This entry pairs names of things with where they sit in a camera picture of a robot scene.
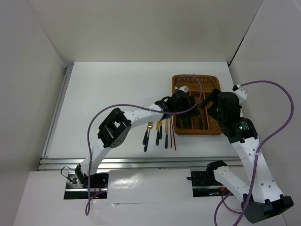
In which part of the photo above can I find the gold spoon green handle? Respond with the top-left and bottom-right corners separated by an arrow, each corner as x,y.
186,117 -> 191,127
182,117 -> 187,127
176,117 -> 181,128

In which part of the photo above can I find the gold fork green handle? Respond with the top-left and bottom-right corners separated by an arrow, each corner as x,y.
143,122 -> 153,152
199,115 -> 204,129
143,122 -> 153,145

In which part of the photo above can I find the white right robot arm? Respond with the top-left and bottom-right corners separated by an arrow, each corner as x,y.
200,89 -> 293,224

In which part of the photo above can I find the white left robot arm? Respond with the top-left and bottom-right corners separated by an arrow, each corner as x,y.
75,90 -> 200,188

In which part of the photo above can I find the brown wicker cutlery tray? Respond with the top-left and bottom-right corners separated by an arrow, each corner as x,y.
172,75 -> 222,136

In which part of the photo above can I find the copper chopstick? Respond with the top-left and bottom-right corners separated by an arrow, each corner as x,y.
169,118 -> 173,148
171,119 -> 177,151

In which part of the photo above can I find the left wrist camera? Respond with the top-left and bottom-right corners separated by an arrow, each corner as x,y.
175,85 -> 189,93

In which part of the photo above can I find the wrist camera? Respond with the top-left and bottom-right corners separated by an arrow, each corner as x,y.
232,85 -> 247,104
175,85 -> 189,93

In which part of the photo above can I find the gold knife green handle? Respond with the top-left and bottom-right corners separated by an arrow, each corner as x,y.
158,121 -> 163,139
156,121 -> 160,145
165,119 -> 169,149

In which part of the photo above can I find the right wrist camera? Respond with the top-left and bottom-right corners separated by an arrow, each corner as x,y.
232,85 -> 247,104

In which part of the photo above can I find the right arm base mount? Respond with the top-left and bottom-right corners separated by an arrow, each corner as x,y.
186,161 -> 229,197

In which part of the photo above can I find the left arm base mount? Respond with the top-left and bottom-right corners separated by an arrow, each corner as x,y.
60,166 -> 109,200

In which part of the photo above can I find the aluminium table frame rail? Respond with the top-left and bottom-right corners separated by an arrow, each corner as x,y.
39,62 -> 241,171

